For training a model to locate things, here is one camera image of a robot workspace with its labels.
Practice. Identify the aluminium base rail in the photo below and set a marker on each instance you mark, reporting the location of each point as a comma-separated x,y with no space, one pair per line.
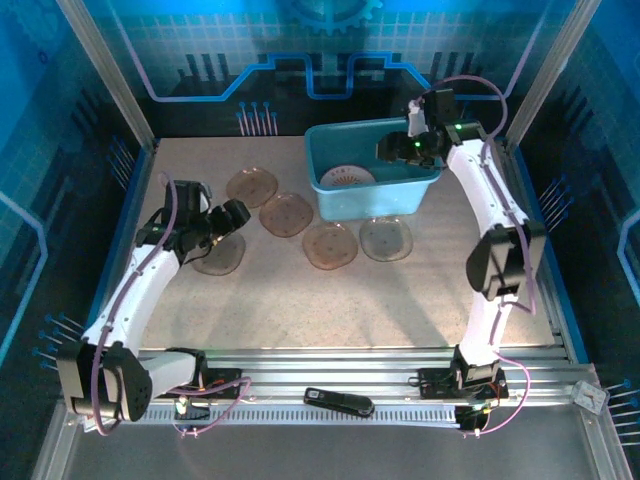
325,372

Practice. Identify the black handheld device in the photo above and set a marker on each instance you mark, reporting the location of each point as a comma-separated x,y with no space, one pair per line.
340,401

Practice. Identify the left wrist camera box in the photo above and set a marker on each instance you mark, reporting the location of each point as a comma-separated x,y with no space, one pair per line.
190,200

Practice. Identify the aluminium side rail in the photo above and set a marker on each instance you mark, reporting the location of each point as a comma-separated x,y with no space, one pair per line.
550,310

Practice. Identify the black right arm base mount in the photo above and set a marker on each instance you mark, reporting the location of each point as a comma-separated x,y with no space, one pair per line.
435,382

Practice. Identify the white plate with red print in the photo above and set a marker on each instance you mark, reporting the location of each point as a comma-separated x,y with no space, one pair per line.
347,177

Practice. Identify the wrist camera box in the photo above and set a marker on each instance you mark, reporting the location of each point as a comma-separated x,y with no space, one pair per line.
440,105
190,200

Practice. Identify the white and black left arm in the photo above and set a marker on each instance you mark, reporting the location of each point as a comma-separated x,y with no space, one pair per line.
145,285

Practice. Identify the small black controller board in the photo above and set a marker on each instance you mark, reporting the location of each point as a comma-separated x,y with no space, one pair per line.
472,419
192,409

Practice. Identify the aluminium frame post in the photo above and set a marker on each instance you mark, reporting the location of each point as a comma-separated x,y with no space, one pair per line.
111,75
547,75

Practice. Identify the transparent squarish plate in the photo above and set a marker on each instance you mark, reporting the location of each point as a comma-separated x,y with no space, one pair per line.
225,260
286,214
330,246
251,187
386,240

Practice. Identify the teal plastic bin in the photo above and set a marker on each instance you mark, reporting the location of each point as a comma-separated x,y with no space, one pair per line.
370,200

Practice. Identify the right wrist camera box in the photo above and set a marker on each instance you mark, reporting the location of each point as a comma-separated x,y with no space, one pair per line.
440,105

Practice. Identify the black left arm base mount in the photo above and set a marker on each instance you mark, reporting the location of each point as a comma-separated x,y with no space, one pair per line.
222,382

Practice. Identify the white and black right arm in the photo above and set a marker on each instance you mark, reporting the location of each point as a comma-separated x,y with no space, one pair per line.
480,185

